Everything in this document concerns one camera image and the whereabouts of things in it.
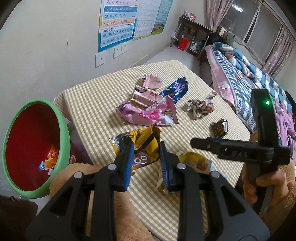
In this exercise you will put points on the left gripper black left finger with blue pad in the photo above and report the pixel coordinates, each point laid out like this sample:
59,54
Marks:
83,208

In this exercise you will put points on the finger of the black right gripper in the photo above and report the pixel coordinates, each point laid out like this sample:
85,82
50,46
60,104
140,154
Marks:
234,150

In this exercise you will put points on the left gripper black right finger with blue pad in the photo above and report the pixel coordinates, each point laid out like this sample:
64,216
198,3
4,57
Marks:
210,208

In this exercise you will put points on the small brown wrapper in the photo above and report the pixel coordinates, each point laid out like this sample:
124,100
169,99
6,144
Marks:
220,128

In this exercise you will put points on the paper ball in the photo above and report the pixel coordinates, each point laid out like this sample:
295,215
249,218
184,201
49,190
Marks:
201,108

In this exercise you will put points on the large pink snack bag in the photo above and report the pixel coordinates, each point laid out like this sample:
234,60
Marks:
163,113

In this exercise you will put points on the yellow chocolate snack wrapper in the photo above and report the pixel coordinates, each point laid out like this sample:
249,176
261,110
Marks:
146,145

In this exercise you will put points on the trash inside bin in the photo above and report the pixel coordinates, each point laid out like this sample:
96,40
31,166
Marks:
49,163

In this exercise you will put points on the green rimmed red trash bin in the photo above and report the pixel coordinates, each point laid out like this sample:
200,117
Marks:
36,127

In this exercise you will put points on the right hand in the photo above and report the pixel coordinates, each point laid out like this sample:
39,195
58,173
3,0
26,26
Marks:
278,179

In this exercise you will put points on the pink purple blanket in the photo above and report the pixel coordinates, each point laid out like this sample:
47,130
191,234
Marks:
285,128

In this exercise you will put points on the blue plaid quilt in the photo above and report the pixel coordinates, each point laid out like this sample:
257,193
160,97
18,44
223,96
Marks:
258,78

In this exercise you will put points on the bed with pink sheet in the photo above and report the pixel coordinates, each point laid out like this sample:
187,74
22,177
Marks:
222,81

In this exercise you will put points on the tan plush sleeve right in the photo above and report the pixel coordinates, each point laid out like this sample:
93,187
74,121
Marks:
276,214

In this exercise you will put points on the blue oreo wrapper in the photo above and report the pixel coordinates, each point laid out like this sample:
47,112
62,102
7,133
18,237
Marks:
176,90

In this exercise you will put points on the yellow checkered tablecloth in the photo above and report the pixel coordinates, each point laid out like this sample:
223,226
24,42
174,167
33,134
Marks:
91,106

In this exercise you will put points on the pink curtain right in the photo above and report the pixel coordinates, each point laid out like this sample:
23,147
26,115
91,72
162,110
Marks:
280,53

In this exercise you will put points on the pink curtain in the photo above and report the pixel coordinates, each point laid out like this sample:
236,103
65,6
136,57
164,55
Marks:
216,10
280,53

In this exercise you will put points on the pink cream snack box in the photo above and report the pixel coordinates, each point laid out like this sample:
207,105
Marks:
145,97

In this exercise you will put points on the small pink wrapper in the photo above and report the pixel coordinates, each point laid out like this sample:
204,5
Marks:
151,81

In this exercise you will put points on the window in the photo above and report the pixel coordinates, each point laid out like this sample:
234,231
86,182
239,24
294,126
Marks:
255,26

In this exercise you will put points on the dark metal shelf rack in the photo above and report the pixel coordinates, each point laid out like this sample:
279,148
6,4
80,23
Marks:
195,33

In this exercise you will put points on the red bucket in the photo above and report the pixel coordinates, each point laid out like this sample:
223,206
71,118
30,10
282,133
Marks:
183,44

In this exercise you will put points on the pink curtain left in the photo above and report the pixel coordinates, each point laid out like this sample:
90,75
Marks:
216,10

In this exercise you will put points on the white wall socket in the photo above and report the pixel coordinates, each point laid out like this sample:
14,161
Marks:
119,49

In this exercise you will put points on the green bordered wall poster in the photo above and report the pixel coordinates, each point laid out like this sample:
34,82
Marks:
161,19

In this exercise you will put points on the white chart wall poster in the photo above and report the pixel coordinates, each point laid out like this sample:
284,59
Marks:
146,17

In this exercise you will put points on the blue pinyin wall poster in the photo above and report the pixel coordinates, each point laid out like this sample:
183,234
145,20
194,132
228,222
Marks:
117,22

